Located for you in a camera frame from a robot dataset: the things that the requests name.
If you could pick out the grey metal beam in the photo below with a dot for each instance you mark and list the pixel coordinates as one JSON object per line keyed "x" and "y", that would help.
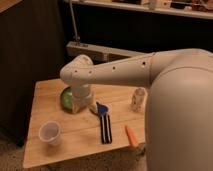
{"x": 99, "y": 53}

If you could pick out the wooden table board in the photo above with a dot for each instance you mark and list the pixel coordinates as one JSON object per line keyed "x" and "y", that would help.
{"x": 80, "y": 133}

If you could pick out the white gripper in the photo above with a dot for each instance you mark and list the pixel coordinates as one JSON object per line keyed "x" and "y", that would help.
{"x": 81, "y": 100}

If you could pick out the white perforated cylinder object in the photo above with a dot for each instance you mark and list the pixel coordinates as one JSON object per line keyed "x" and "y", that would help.
{"x": 138, "y": 99}

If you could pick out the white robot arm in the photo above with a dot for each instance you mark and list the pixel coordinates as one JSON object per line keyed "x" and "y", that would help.
{"x": 179, "y": 108}

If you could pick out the black striped eraser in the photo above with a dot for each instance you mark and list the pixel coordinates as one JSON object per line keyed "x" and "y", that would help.
{"x": 106, "y": 134}

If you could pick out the orange carrot toy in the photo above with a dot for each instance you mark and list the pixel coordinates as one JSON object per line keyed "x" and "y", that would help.
{"x": 131, "y": 137}

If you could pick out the white ceramic cup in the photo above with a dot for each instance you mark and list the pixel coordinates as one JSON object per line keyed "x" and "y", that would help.
{"x": 50, "y": 132}

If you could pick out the green ceramic bowl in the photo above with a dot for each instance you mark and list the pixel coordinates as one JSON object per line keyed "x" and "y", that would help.
{"x": 66, "y": 98}

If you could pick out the blue guitar pick object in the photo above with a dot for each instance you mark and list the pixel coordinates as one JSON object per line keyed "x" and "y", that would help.
{"x": 102, "y": 109}

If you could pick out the metal vertical pole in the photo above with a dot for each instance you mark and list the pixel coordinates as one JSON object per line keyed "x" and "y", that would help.
{"x": 76, "y": 35}

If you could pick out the wooden shelf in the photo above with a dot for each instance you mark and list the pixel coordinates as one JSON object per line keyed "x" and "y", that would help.
{"x": 187, "y": 8}

